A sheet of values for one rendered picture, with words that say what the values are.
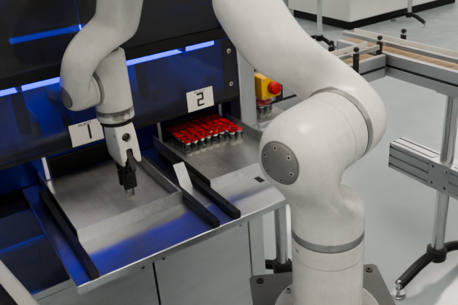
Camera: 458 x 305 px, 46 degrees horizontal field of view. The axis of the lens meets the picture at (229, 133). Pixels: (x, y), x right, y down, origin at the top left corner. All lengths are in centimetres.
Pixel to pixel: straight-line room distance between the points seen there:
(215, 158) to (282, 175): 78
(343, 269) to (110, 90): 61
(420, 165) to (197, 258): 99
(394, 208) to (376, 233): 24
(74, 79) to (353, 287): 65
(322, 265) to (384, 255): 171
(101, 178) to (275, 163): 83
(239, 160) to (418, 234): 144
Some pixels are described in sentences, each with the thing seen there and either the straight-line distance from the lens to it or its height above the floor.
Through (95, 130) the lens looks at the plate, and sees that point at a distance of 144.
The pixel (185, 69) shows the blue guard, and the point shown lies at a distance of 150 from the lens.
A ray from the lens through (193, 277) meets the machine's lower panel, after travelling 183.
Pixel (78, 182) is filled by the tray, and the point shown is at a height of 88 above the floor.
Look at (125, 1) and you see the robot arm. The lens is 105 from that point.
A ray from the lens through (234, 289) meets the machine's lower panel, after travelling 196.
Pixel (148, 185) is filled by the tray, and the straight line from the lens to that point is 142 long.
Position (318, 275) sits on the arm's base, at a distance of 90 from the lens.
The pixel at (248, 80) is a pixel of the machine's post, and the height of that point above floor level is 103.
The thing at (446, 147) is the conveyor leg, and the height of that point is 62.
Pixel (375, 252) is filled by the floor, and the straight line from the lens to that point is 260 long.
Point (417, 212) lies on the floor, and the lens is 290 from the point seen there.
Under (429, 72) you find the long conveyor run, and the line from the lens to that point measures 208.
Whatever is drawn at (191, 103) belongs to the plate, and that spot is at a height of 102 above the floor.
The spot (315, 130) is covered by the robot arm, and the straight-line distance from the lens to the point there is 73.
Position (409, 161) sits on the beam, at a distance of 230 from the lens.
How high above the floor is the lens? 158
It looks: 25 degrees down
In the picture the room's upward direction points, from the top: 5 degrees counter-clockwise
